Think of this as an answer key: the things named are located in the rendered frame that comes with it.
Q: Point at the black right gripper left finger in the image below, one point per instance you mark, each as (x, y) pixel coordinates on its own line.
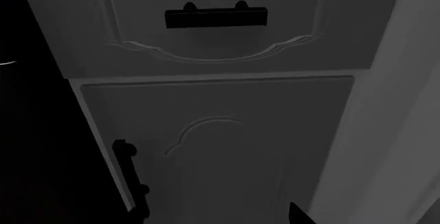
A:
(140, 217)

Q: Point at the white cabinet frame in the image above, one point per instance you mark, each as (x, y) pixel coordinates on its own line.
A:
(378, 131)

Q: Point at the black appliance front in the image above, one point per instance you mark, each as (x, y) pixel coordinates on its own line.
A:
(38, 144)

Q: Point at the white cabinet door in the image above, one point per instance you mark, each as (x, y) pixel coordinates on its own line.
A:
(240, 157)

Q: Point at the white drawer front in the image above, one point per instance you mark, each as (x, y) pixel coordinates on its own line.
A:
(220, 51)

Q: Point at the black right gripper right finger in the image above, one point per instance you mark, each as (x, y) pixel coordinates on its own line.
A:
(298, 216)

